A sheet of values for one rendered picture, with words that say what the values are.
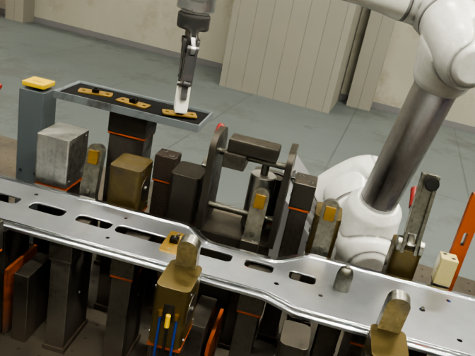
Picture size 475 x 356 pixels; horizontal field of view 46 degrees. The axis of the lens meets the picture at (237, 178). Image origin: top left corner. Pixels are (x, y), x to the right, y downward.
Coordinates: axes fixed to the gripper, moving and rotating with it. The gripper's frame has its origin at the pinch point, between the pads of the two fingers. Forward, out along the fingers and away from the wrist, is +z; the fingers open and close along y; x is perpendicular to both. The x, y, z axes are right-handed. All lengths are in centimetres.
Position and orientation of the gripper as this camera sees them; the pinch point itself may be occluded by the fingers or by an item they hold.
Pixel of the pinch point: (182, 97)
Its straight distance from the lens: 138.3
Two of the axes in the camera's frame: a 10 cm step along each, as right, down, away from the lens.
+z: -1.8, 9.1, 3.7
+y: 1.8, 4.0, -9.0
